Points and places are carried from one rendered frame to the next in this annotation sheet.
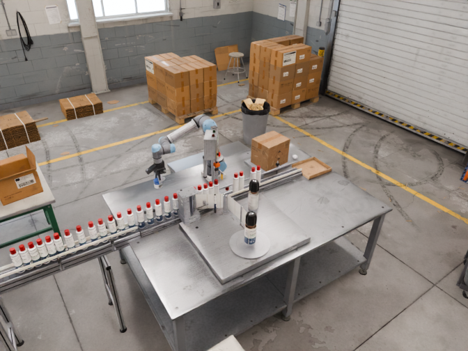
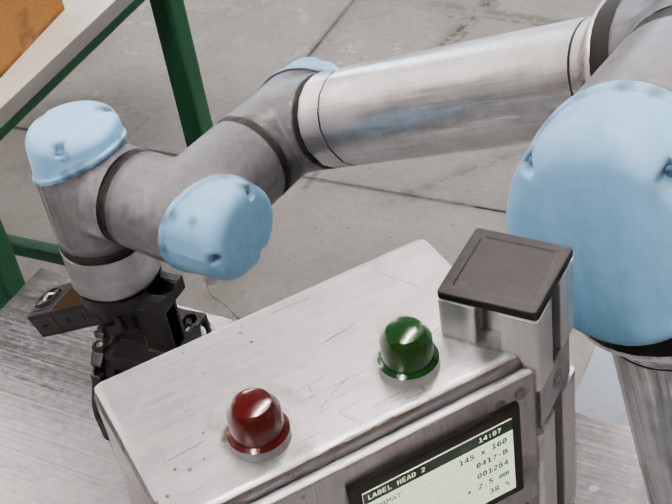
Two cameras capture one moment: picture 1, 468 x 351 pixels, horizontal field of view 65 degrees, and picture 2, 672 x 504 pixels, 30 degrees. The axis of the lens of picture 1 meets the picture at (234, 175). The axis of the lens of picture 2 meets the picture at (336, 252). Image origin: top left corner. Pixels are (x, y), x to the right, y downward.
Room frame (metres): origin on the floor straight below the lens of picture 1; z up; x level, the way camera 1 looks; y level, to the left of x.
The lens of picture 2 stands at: (2.50, -0.16, 1.85)
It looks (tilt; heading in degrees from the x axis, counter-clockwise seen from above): 40 degrees down; 67
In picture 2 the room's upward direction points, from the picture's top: 10 degrees counter-clockwise
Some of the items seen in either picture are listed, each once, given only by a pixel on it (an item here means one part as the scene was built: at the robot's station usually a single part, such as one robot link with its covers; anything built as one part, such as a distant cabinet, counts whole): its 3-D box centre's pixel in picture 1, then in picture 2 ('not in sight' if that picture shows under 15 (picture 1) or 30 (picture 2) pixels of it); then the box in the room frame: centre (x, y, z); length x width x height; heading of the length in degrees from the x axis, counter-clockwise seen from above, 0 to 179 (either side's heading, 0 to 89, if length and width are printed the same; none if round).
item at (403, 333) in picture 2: not in sight; (406, 346); (2.66, 0.17, 1.49); 0.03 x 0.03 x 0.02
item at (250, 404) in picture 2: not in sight; (255, 418); (2.59, 0.17, 1.49); 0.03 x 0.03 x 0.02
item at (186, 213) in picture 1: (188, 205); not in sight; (2.31, 0.36, 1.01); 0.14 x 0.13 x 0.26; 123
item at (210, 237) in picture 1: (243, 232); not in sight; (2.18, -0.09, 0.86); 0.80 x 0.67 x 0.05; 123
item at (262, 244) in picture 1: (249, 243); not in sight; (2.02, -0.13, 0.89); 0.31 x 0.31 x 0.01
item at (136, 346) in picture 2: (159, 167); (142, 329); (2.66, 0.64, 1.14); 0.09 x 0.08 x 0.12; 126
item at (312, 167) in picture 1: (311, 167); not in sight; (3.16, -0.78, 0.85); 0.30 x 0.26 x 0.04; 123
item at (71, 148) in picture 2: (157, 151); (90, 181); (2.65, 0.64, 1.30); 0.09 x 0.08 x 0.11; 116
